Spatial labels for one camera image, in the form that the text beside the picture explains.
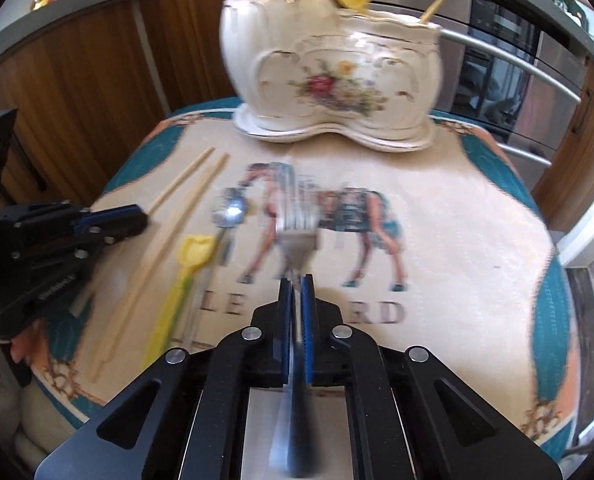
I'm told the wooden chopstick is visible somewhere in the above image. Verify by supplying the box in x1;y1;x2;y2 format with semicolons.
69;146;216;318
86;153;230;382

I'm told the silver fork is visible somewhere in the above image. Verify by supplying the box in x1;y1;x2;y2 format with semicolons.
270;176;319;479

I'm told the person's left hand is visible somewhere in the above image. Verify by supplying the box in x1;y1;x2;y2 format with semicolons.
0;318;50;388

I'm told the yellow plastic spoon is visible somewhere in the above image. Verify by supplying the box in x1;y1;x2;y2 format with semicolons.
140;234;217;370

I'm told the horse print table cloth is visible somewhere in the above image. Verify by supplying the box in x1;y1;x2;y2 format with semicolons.
29;96;582;463

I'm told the silver spoon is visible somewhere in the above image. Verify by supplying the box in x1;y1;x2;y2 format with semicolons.
182;186;248;351

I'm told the wooden cabinet door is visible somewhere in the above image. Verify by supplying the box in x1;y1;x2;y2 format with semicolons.
137;0;235;110

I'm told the cream floral ceramic utensil holder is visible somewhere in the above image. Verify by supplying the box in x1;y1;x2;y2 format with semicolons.
219;0;442;153

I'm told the stainless steel oven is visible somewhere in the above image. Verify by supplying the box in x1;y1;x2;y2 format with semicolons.
364;0;594;191

